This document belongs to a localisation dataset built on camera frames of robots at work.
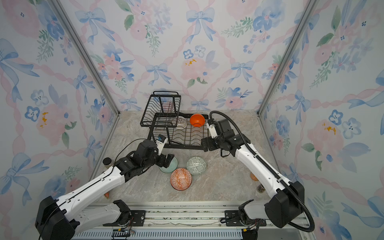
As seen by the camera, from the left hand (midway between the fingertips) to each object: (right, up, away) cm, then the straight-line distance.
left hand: (167, 150), depth 79 cm
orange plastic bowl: (+16, +18, +31) cm, 39 cm away
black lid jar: (-35, -7, +5) cm, 36 cm away
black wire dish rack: (-9, +20, +34) cm, 40 cm away
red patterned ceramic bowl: (+7, -17, +6) cm, 19 cm away
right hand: (+22, +6, +2) cm, 23 cm away
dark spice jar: (+49, -20, 0) cm, 53 cm away
